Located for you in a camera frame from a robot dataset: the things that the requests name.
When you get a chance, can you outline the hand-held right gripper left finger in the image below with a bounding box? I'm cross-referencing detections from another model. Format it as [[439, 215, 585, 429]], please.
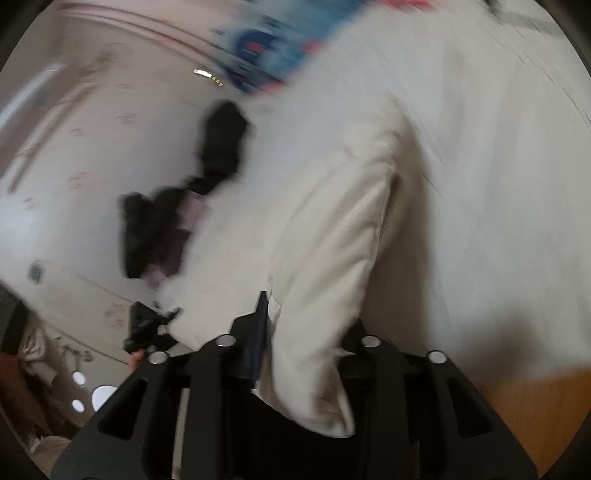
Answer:
[[51, 290, 269, 480]]

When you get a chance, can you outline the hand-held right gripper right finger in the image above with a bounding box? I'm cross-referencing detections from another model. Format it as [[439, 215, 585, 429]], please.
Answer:
[[339, 320, 539, 480]]

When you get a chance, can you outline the blue printed blanket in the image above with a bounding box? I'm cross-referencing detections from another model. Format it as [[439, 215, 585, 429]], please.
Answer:
[[211, 0, 444, 97]]

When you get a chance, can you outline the wooden bed frame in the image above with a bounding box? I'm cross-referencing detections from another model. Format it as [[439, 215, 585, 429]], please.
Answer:
[[480, 369, 588, 472]]

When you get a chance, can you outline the ceiling lamp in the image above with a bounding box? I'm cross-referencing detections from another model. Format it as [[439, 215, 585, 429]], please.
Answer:
[[69, 369, 122, 414]]

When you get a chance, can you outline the cream padded jacket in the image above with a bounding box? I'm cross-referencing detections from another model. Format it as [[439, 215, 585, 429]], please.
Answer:
[[159, 28, 444, 439]]

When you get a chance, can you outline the black and mauve garment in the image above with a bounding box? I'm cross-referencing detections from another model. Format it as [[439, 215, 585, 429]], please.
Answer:
[[119, 184, 211, 289]]

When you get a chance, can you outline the white striped bed sheet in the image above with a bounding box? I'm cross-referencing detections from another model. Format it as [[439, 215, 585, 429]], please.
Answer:
[[383, 0, 591, 386]]

